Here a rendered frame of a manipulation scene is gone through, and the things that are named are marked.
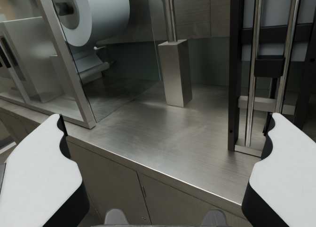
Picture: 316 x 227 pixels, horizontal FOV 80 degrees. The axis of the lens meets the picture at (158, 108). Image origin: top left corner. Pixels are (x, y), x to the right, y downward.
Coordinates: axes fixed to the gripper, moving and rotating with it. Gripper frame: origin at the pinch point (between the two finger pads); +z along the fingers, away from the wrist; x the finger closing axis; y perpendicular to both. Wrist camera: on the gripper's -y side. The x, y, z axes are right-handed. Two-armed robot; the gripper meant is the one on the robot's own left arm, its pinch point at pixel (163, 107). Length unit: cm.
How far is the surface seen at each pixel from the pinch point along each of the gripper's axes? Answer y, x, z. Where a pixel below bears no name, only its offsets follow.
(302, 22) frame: -3.2, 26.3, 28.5
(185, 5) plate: -7, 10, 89
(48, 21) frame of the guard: -3, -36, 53
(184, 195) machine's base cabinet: 43, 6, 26
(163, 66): 16, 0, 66
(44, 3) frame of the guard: -8, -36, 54
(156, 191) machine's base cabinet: 49, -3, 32
